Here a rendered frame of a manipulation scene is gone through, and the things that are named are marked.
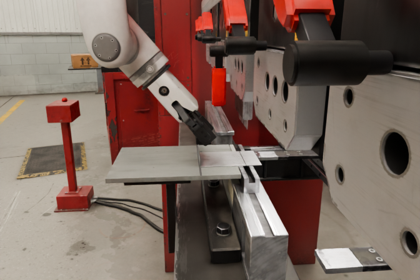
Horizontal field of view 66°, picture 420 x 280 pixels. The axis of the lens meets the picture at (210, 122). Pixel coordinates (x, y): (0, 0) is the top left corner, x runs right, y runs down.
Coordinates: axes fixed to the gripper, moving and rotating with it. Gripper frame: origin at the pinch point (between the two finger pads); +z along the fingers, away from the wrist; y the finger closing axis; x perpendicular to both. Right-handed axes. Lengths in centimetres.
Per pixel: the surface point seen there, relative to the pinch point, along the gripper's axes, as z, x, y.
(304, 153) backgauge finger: 19.4, -13.5, 1.0
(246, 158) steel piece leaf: 10.9, -2.9, -0.3
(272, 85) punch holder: -9.3, -13.0, -37.3
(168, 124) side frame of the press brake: 9, 24, 86
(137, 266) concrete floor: 61, 93, 92
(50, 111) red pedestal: -37, 92, 156
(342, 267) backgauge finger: 13.5, -6.5, -35.9
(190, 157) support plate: 3.2, 6.5, 1.6
